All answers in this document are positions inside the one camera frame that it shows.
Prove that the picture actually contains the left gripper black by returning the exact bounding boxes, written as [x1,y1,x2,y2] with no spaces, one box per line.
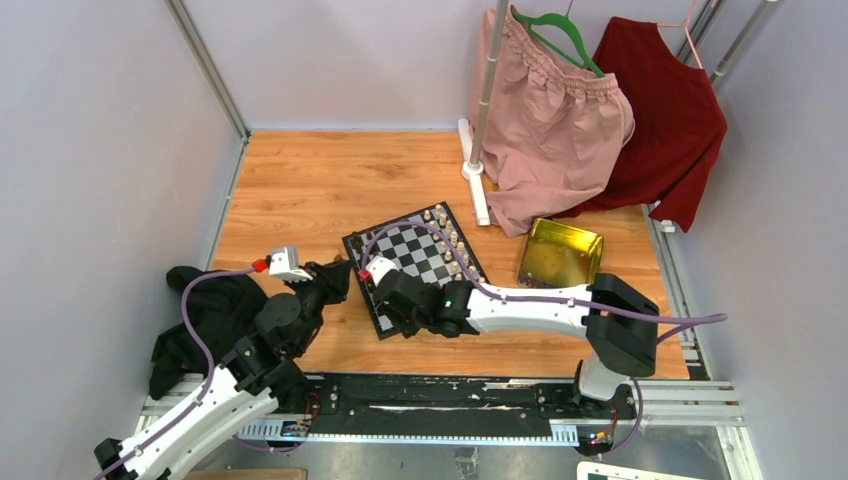
[285,258,352,354]

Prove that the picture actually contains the dark chess piece cluster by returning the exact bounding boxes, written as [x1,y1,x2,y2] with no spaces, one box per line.
[347,231,373,256]

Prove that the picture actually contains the black white chess board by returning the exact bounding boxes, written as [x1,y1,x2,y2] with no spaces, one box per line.
[341,202,490,340]

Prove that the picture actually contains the yellow transparent piece tray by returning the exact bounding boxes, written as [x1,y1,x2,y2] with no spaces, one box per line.
[517,218,604,288]

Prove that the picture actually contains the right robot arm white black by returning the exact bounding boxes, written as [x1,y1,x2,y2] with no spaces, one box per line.
[362,259,659,418]

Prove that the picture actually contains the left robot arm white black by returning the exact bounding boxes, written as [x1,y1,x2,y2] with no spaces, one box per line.
[94,251,353,479]

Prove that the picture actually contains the row of light chess pieces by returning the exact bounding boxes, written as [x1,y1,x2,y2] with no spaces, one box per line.
[420,203,485,283]

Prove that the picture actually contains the black cloth heap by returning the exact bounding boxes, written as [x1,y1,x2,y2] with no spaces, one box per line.
[148,275,268,400]

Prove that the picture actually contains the white clothes rack stand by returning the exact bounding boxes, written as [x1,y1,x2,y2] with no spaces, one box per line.
[457,0,509,226]

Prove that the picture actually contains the pink hanging shorts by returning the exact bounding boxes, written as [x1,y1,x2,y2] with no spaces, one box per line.
[480,14,635,237]

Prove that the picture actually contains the green clothes hanger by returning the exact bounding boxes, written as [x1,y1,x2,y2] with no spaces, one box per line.
[512,9,607,79]

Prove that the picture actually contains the dark red hanging shirt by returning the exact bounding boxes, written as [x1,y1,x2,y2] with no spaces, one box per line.
[563,17,728,232]

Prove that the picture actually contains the pink clothes hanger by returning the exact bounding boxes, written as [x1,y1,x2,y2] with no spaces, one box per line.
[657,0,704,70]

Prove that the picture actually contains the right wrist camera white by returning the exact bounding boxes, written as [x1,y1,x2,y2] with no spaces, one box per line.
[358,256,399,287]

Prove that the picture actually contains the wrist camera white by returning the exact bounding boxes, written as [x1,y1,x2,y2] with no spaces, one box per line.
[252,245,314,283]
[358,256,399,287]

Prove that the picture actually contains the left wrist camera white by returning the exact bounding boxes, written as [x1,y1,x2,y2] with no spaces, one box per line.
[252,245,314,283]

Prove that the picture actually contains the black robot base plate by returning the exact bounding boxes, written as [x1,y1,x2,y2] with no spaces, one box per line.
[306,373,641,456]

